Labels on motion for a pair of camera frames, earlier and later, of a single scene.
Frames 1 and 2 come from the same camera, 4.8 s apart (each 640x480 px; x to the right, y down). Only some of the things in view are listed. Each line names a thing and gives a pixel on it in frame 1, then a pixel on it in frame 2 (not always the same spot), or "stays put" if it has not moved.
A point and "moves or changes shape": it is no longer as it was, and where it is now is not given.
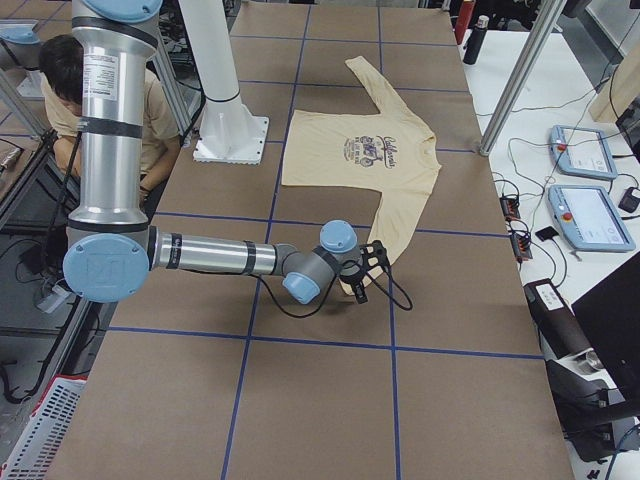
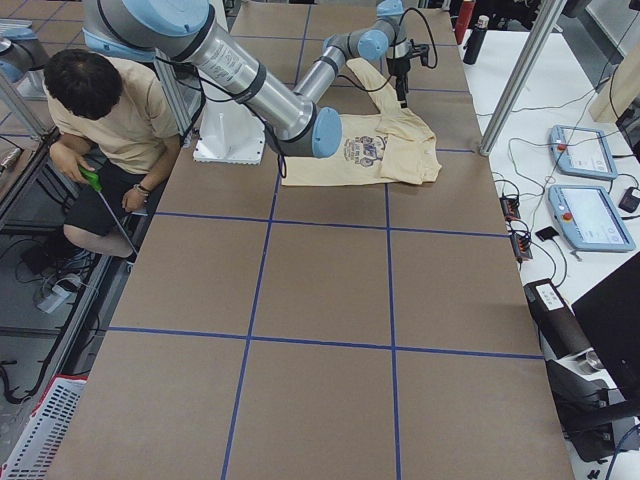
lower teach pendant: [589, 220] stays put
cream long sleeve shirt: [385, 152] moves or changes shape
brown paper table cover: [438, 374] stays put
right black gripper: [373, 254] -> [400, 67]
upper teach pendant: [582, 152] stays put
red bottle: [466, 12] stays put
